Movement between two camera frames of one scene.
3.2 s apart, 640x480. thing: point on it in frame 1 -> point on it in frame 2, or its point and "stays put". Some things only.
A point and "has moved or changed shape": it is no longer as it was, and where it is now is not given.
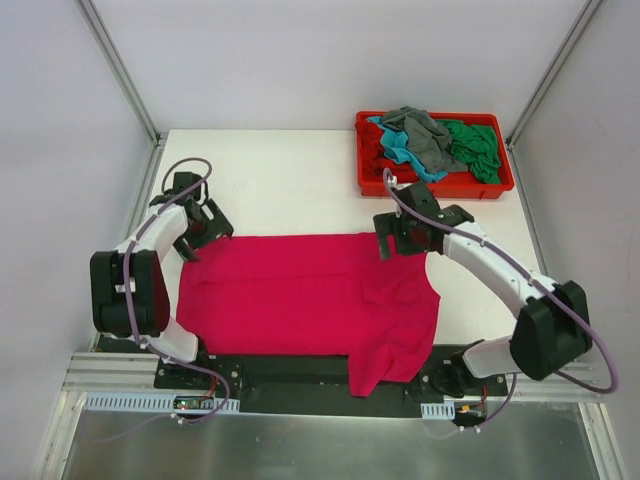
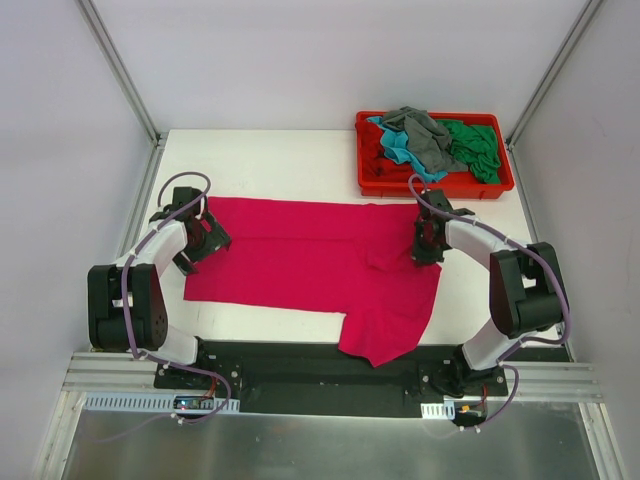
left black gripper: x=212 y=229 -> x=211 y=245
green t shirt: x=477 y=147 stays put
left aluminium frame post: x=117 y=63 stays put
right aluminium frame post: x=585 y=19 stays put
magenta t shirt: x=310 y=293 has moved or changed shape
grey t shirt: x=429 y=139 stays put
